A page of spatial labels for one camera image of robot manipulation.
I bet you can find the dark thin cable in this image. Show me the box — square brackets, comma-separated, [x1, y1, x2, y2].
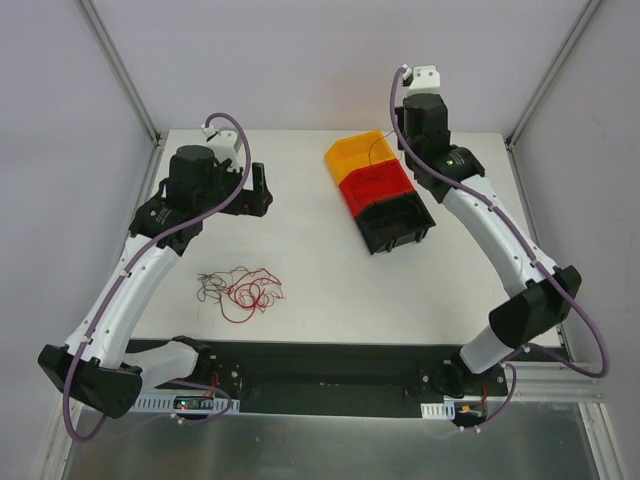
[195, 272, 236, 304]

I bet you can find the red cable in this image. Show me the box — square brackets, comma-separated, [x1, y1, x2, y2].
[219, 267, 289, 325]

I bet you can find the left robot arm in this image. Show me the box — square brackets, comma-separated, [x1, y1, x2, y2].
[38, 145, 273, 419]

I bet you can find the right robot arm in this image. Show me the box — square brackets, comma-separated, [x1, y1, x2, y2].
[395, 93, 582, 395]

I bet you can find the red plastic bin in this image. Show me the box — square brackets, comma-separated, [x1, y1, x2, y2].
[339, 160, 414, 218]

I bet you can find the yellow plastic bin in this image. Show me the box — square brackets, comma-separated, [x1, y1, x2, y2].
[325, 130, 397, 185]

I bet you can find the black plastic bin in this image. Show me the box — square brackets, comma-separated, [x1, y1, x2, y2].
[355, 192, 436, 255]

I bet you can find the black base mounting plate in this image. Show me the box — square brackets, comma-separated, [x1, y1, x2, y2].
[152, 339, 526, 416]

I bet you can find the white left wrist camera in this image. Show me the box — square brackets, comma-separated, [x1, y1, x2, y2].
[202, 125, 241, 172]

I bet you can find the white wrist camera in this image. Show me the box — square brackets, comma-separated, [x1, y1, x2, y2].
[401, 65, 441, 96]
[202, 125, 241, 172]

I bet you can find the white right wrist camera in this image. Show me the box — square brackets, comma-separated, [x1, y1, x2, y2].
[401, 65, 441, 96]

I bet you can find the white slotted cable duct left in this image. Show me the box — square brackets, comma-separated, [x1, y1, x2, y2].
[130, 393, 240, 415]

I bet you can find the white slotted cable duct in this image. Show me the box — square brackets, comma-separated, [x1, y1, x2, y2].
[420, 401, 456, 421]
[130, 393, 240, 415]

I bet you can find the left aluminium frame post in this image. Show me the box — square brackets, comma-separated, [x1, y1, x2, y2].
[75, 0, 162, 146]

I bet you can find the aluminium frame post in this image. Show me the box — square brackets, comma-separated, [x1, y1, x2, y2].
[75, 0, 162, 146]
[505, 0, 606, 151]

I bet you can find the white slotted cable duct right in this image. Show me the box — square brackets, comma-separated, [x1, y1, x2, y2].
[420, 401, 456, 421]

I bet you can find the right aluminium frame post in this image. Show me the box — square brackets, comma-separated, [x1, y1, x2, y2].
[505, 0, 606, 151]

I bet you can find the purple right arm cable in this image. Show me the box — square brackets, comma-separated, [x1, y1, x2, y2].
[389, 67, 610, 377]

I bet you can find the aluminium rail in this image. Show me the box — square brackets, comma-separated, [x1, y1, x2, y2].
[513, 362, 604, 403]

